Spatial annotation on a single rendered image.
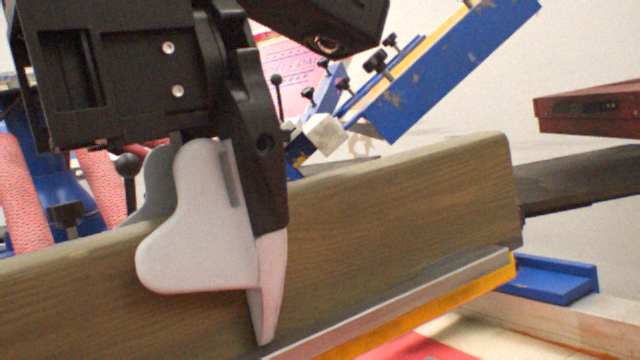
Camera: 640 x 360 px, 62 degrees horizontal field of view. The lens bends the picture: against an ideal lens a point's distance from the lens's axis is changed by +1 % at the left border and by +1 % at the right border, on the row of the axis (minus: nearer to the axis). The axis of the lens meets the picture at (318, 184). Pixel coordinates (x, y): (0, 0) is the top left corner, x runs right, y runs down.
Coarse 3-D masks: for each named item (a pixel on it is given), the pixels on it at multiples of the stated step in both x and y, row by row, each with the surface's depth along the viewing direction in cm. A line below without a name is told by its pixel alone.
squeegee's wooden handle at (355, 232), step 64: (320, 192) 25; (384, 192) 27; (448, 192) 30; (512, 192) 33; (64, 256) 20; (128, 256) 21; (320, 256) 25; (384, 256) 27; (448, 256) 30; (0, 320) 18; (64, 320) 20; (128, 320) 21; (192, 320) 22
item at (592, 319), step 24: (456, 312) 52; (480, 312) 49; (504, 312) 46; (528, 312) 44; (552, 312) 42; (576, 312) 40; (600, 312) 39; (624, 312) 39; (528, 336) 45; (552, 336) 43; (576, 336) 41; (600, 336) 39; (624, 336) 38
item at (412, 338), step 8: (400, 336) 49; (408, 336) 49; (416, 336) 49; (424, 336) 48; (384, 344) 48; (392, 344) 48; (400, 344) 48; (408, 344) 47; (416, 344) 47; (424, 344) 47; (432, 344) 47; (440, 344) 46; (368, 352) 47; (376, 352) 47; (384, 352) 47; (392, 352) 46; (400, 352) 46; (408, 352) 46; (416, 352) 46; (424, 352) 45; (432, 352) 45; (440, 352) 45; (448, 352) 45; (456, 352) 44
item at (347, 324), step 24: (456, 264) 29; (480, 264) 29; (504, 264) 30; (408, 288) 27; (432, 288) 28; (456, 288) 28; (336, 312) 26; (360, 312) 25; (384, 312) 26; (288, 336) 24; (312, 336) 24; (336, 336) 24
